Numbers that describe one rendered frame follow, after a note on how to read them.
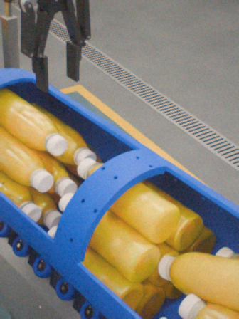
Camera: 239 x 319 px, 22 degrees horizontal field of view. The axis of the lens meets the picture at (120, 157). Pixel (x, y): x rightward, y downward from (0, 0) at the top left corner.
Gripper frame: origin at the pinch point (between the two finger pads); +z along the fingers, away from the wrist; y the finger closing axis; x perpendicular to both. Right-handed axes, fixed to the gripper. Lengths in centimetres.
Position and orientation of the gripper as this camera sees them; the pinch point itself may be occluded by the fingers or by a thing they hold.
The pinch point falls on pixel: (57, 69)
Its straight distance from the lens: 115.0
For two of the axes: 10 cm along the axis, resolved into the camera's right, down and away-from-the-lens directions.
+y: 7.5, -3.5, 5.5
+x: -6.6, -4.5, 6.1
